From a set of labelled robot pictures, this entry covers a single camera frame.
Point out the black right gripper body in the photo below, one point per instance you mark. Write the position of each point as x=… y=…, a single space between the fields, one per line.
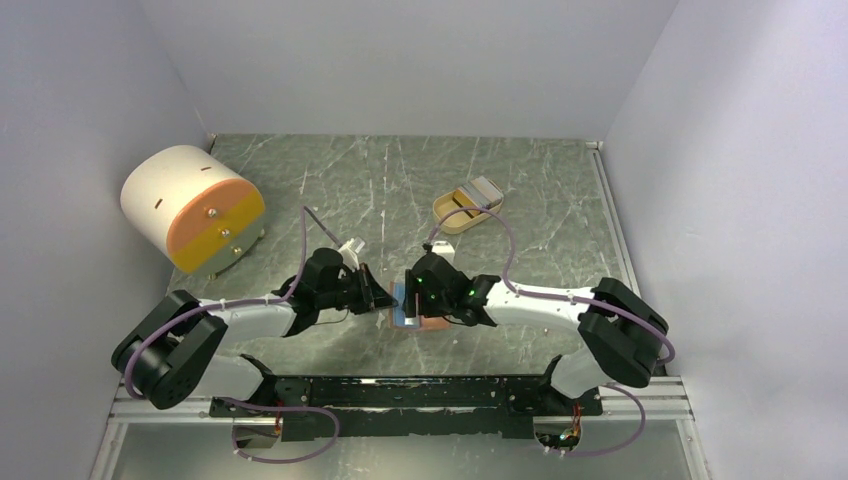
x=429 y=305

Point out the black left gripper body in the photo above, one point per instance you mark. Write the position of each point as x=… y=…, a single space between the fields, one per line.
x=346 y=293

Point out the tan leather card holder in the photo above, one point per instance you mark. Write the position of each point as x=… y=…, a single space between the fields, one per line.
x=397 y=318

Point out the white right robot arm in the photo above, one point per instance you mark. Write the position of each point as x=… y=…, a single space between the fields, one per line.
x=622 y=336

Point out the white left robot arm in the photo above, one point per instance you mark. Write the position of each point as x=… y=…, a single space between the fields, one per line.
x=173 y=353

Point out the stack of credit cards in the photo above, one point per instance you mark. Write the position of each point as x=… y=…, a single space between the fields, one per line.
x=480 y=191

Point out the beige oval tray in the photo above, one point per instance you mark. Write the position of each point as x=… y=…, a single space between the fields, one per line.
x=458 y=222

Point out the white cylindrical drawer unit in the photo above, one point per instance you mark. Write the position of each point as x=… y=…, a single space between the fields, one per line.
x=199 y=213

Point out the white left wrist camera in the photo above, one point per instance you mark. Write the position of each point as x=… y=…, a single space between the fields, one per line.
x=350 y=252

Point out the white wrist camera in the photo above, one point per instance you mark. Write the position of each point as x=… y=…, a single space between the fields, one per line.
x=350 y=252
x=444 y=249

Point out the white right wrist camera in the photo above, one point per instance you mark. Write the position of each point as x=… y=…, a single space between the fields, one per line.
x=444 y=249

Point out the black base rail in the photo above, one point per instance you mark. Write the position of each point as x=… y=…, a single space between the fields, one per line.
x=311 y=407

